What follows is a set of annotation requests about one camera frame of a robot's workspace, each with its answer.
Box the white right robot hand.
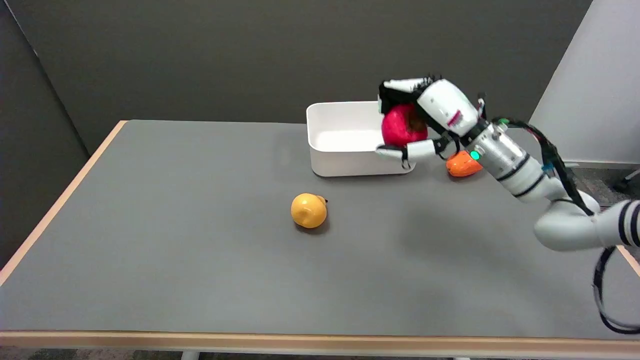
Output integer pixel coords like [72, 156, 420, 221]
[375, 76, 487, 170]

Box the red apple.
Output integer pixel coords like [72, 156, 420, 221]
[381, 104, 429, 148]

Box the white plastic box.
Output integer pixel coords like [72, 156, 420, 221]
[306, 101, 417, 178]

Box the orange fruit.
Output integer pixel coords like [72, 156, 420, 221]
[446, 150, 484, 178]

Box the yellow pear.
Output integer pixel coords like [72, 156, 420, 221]
[290, 193, 329, 229]

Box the black chair base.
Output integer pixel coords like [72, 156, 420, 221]
[613, 169, 640, 193]

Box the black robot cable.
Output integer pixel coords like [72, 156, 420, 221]
[492, 118, 640, 335]

